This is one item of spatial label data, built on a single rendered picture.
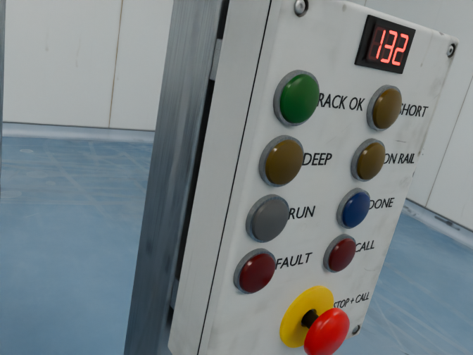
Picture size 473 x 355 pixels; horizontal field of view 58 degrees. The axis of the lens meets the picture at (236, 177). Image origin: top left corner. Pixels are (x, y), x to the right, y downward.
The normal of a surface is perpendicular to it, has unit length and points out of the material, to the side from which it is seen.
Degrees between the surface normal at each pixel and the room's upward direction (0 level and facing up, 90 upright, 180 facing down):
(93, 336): 0
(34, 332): 0
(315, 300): 90
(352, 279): 90
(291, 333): 90
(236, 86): 90
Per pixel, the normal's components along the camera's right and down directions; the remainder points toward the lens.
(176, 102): -0.80, 0.03
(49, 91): 0.50, 0.36
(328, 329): 0.33, 0.06
